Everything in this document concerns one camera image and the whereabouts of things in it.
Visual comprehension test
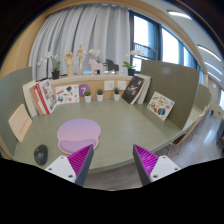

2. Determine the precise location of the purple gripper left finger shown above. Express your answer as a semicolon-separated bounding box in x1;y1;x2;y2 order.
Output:
46;145;94;186

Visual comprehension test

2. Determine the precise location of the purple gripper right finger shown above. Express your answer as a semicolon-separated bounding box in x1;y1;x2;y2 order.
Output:
133;144;180;186

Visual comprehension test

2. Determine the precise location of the purple mouse pad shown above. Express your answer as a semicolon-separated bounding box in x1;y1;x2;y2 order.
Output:
57;119;101;154

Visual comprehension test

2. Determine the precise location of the black computer mouse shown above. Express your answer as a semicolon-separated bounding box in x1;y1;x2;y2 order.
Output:
34;144;48;165

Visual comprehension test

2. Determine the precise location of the colourful picture book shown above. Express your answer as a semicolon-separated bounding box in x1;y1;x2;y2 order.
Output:
147;92;175;121

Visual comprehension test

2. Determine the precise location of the light wooden board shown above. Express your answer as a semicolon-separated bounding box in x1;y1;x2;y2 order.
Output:
8;104;32;142

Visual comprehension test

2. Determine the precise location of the white picture card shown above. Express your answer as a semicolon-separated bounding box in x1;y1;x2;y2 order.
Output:
55;84;80;104

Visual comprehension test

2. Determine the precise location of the small potted plant left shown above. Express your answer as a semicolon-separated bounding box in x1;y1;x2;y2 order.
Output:
84;90;91;103

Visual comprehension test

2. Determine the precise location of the small potted plant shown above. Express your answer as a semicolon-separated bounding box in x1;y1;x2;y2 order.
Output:
114;87;120;101
97;89;104;102
84;90;91;103

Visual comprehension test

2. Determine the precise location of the red and white book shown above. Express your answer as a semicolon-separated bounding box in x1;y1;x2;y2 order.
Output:
36;79;57;114

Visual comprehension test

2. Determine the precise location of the white book behind black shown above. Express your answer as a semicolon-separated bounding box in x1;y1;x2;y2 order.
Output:
137;74;152;104

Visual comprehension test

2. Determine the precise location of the small potted plant middle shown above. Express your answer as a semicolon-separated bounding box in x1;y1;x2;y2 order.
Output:
97;89;104;102

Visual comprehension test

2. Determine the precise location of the wooden shelf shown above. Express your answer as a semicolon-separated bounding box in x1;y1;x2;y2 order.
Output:
50;74;132;100

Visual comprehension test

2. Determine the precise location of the purple number seven sign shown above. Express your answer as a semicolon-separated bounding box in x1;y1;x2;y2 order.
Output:
79;84;91;97

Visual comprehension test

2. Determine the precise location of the small potted plant right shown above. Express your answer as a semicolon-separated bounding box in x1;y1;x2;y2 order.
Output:
114;87;120;101

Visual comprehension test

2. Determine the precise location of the green partition panel right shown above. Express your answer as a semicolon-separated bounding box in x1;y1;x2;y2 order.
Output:
141;60;199;129

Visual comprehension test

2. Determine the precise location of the green partition panel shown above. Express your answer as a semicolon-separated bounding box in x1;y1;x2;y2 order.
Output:
141;60;199;129
0;67;33;157

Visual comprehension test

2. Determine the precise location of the white books stack left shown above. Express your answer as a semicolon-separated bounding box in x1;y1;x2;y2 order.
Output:
23;81;38;118

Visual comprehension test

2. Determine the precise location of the green partition panel left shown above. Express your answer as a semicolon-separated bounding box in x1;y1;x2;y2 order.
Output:
0;67;33;157

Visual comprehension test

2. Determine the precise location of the white orchid black pot right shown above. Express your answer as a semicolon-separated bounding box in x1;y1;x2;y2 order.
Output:
122;50;144;76

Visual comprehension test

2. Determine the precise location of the white orchid black pot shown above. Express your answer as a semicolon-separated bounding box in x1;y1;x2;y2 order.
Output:
37;52;61;79
122;50;144;76

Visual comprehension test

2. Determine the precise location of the white orchid black pot left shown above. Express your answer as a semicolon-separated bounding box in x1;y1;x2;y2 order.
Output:
37;52;61;79

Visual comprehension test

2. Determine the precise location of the pink wooden horse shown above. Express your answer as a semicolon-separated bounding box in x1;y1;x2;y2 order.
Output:
89;59;104;73

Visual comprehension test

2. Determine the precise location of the black wooden horse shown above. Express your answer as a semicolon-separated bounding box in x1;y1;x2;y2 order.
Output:
105;59;119;71

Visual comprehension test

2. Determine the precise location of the wooden hand model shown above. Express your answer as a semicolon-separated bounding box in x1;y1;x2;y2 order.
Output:
64;52;74;77

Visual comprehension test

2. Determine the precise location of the white orchid middle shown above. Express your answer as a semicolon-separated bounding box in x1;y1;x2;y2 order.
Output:
88;49;101;62

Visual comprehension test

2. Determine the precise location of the wooden mannequin figure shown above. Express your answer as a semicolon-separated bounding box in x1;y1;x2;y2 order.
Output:
76;44;87;74

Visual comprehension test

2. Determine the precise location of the grey curtain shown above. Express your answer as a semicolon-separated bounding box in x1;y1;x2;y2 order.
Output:
29;4;130;80

